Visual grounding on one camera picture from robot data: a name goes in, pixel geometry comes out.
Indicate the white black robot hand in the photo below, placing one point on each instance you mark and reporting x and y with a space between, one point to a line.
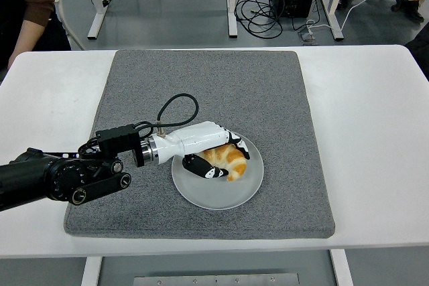
197 137

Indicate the golden croissant bread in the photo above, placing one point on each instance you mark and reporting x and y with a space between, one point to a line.
234 162

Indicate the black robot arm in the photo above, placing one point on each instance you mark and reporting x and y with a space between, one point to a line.
114 138

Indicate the person's left forearm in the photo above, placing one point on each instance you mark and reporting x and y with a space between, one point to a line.
27 41

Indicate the round grey plate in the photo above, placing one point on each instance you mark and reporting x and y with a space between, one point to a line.
218 195

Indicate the grey metal plate with screws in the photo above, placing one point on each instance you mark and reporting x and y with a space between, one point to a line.
214 280

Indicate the grey fabric mat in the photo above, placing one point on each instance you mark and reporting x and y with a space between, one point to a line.
234 81

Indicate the white desk leg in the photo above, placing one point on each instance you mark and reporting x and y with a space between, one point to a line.
336 31
97 14
233 14

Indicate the grey floor outlet box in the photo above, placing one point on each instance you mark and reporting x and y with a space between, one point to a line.
306 36

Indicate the black bulky object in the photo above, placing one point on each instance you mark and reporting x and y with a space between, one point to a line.
420 55

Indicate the white table frame beam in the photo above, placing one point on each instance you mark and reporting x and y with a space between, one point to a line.
342 271
91 272

